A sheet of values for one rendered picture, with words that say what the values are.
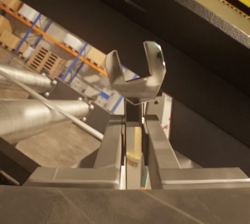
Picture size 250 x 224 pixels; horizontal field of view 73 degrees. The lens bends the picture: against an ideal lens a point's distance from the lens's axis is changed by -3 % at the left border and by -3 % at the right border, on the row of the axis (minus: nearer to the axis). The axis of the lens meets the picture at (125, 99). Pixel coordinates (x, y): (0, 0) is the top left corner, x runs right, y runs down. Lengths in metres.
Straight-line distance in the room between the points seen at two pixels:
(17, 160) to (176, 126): 0.19
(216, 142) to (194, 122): 0.04
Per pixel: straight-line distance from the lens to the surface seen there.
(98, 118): 1.15
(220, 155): 0.24
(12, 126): 0.44
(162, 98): 0.28
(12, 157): 0.25
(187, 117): 0.22
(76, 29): 0.25
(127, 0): 0.22
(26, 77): 0.96
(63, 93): 1.21
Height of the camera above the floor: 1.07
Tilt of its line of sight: level
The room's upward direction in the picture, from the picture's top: 33 degrees clockwise
